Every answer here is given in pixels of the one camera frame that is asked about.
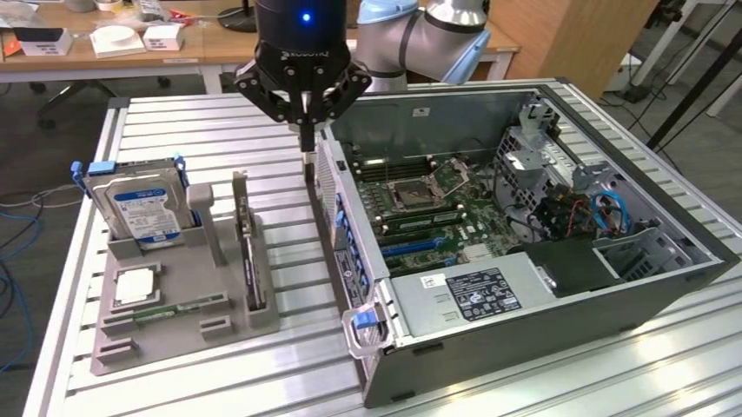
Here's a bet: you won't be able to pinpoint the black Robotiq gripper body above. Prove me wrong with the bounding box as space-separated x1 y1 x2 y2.
253 0 354 126

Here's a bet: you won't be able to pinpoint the black graphics card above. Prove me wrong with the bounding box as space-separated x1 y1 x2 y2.
231 170 273 313

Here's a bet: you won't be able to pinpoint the black round lamp base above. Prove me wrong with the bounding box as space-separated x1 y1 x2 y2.
216 4 261 34

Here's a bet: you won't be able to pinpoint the small white cardboard box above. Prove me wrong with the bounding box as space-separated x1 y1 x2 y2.
142 23 186 52

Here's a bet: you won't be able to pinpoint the black RAM slots bank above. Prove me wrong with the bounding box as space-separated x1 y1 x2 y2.
351 156 435 182

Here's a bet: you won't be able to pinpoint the clear plastic bag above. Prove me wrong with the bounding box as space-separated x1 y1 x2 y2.
128 0 175 23

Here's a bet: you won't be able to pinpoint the white boxes on desk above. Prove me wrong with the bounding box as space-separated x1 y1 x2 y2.
90 24 147 59

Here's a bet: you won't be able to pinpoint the metal socket cover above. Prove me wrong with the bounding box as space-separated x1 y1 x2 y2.
429 158 474 195

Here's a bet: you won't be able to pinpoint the CPU socket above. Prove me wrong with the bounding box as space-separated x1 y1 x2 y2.
386 175 451 214

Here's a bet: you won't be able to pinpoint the long wooden desk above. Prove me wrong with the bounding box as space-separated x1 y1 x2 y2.
0 0 523 95

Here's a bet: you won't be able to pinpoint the black office chair base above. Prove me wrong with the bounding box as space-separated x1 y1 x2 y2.
28 76 172 131

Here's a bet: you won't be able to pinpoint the installed RAM stick with label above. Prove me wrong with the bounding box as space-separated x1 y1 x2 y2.
375 208 466 234

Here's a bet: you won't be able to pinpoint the hard disk with blue carrier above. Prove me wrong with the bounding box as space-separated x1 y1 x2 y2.
68 152 202 252

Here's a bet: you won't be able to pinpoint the perforated metal drive cage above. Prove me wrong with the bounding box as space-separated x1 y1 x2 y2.
495 102 585 212

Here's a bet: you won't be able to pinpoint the white box with black label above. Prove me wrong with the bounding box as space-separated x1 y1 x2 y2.
12 26 75 57

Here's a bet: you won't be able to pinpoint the green motherboard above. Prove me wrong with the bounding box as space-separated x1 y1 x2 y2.
345 142 526 279

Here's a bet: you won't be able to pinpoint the blue expansion slot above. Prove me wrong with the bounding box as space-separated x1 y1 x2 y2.
379 237 447 257

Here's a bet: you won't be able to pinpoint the orange box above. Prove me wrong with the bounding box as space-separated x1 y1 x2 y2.
0 32 23 63

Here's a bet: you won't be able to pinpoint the wooden cabinet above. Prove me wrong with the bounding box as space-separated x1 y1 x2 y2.
486 0 662 95

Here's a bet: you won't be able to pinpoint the silver CPU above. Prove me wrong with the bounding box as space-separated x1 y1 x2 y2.
114 268 159 308

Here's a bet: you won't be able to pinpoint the grey power supply unit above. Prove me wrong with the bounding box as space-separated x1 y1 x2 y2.
391 253 558 338

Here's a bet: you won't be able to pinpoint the green RAM stick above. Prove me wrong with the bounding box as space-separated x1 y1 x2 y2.
119 301 226 325

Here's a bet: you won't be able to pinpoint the black plastic shroud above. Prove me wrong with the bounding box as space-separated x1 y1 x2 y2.
525 241 625 299

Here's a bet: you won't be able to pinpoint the grey plastic parts rack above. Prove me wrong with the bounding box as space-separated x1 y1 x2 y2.
91 182 285 377

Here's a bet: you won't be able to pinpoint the black stand pole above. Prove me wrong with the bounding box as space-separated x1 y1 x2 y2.
646 25 742 151

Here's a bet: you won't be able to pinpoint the grey metal disk bay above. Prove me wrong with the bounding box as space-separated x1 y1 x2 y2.
590 225 697 281

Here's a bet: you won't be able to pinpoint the open dark grey PC case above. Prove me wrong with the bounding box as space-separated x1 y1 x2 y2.
303 84 742 410

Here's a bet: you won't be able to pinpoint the white floor cable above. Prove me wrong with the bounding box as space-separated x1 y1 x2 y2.
0 184 88 209

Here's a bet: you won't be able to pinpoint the black and red wire bundle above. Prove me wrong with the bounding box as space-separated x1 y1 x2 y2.
535 190 593 240

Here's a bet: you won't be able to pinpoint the white table frame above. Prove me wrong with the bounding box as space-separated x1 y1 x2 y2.
629 0 742 118

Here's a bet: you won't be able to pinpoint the blue disk wire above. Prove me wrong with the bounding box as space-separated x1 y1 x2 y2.
590 189 634 234

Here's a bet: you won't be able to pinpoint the blue floor cable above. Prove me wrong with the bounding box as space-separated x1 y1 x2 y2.
0 210 47 374

